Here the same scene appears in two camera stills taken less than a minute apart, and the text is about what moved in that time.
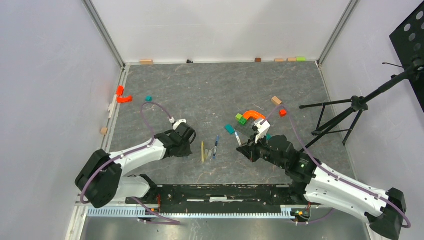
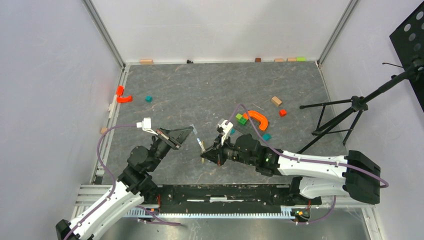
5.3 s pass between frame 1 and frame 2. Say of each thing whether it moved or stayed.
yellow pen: stayed
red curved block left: stayed
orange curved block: stayed
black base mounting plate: stayed
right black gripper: moved
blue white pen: moved
